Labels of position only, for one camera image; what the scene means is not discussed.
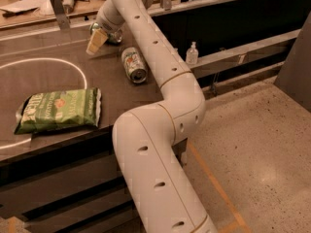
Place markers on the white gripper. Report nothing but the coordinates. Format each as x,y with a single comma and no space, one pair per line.
104,25

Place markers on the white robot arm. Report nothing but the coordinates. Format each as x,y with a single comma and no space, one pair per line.
143,137

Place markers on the white green soda can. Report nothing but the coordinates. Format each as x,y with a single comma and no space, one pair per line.
134,66

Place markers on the white paper sheet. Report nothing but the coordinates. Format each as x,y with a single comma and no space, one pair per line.
21,6

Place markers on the green chip bag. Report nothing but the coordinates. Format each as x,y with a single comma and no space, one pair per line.
59,110

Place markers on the right clear sanitizer bottle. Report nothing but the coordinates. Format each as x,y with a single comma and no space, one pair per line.
192,54

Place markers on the grey table with slats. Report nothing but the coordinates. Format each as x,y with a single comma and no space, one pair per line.
65,181

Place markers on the grey metal bracket left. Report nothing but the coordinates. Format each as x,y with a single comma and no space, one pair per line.
60,15

